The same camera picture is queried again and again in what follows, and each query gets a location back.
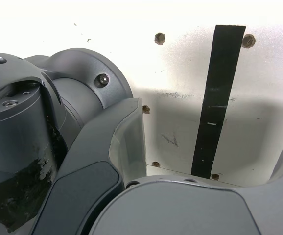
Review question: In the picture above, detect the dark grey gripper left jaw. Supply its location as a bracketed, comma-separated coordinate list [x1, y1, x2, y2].
[30, 97, 148, 235]

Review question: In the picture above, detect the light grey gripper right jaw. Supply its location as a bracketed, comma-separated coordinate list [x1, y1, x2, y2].
[89, 131, 283, 235]

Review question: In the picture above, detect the black tape strip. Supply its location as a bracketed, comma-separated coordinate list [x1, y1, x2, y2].
[191, 24, 247, 180]

